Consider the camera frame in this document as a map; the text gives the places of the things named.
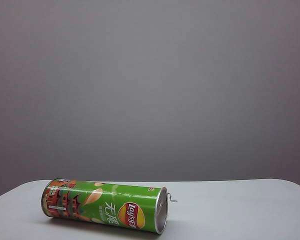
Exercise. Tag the green Lay's chip can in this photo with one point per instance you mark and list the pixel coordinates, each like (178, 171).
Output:
(102, 202)

